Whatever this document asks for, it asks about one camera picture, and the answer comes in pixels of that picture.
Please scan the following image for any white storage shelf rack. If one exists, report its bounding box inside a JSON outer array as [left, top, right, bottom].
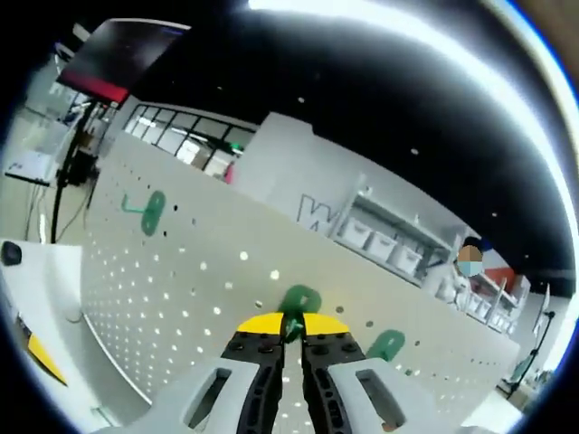
[[327, 174, 459, 285], [460, 270, 531, 338]]

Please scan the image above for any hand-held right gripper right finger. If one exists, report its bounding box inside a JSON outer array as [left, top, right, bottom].
[[300, 311, 458, 434]]

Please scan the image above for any tripod stand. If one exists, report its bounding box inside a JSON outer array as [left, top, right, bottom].
[[533, 283, 558, 350]]

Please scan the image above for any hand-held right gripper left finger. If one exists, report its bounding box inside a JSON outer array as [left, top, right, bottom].
[[135, 311, 287, 434]]

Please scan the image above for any green hook assembly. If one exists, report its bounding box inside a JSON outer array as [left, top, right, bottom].
[[280, 283, 323, 345], [121, 189, 167, 239], [365, 328, 415, 379]]

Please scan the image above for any small black object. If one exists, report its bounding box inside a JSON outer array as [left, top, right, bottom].
[[1, 241, 24, 269]]

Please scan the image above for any black framed glass partition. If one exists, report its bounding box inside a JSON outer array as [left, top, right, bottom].
[[123, 102, 255, 174]]

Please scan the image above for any row of white storage bins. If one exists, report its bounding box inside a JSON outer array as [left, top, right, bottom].
[[341, 217, 424, 278]]

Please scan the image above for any black display stand pole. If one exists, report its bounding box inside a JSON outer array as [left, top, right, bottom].
[[48, 101, 99, 245]]

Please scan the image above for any hanging dark display screen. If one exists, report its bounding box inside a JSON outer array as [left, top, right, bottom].
[[54, 17, 194, 108]]

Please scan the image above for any white perforated mounting plate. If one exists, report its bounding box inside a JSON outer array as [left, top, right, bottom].
[[80, 133, 521, 434]]

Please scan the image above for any large wall letter sign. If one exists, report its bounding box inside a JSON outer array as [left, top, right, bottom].
[[296, 193, 334, 234]]

